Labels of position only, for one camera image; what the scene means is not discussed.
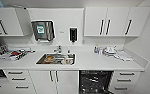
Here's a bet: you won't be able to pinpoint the stainless steel dishwasher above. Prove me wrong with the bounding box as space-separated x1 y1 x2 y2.
79 69 115 94

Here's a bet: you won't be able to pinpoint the white mug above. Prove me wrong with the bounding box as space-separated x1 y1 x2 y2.
65 56 75 66

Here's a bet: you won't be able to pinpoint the chrome sink faucet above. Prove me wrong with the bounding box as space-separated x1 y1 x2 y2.
53 45 63 54

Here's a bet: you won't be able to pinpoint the dish soap bottle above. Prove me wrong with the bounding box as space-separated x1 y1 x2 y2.
93 44 100 55

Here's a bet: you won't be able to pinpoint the plate in sink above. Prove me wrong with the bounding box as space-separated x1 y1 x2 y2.
44 55 55 64

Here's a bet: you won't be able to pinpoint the white stacked dishes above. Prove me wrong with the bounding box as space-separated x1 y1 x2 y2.
102 45 119 57

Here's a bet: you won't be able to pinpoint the white base cabinet door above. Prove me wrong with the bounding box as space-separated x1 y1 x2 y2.
54 69 80 94
29 69 58 94

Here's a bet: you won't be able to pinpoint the stainless steel sink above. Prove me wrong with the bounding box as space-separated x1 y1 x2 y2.
35 52 77 66

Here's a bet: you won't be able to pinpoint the steel paper towel dispenser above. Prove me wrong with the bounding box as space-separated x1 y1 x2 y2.
30 20 56 43

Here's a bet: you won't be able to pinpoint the dish rack with dishes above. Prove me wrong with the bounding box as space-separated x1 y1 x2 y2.
0 45 35 62

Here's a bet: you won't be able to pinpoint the blue bottle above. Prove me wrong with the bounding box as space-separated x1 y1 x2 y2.
0 0 4 8

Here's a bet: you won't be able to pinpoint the black wall soap dispenser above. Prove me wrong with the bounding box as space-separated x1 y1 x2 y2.
69 27 79 44

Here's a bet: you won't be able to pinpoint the white wall cabinet door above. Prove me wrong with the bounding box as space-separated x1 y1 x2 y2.
105 7 131 37
83 7 109 37
125 6 150 37
0 7 24 37

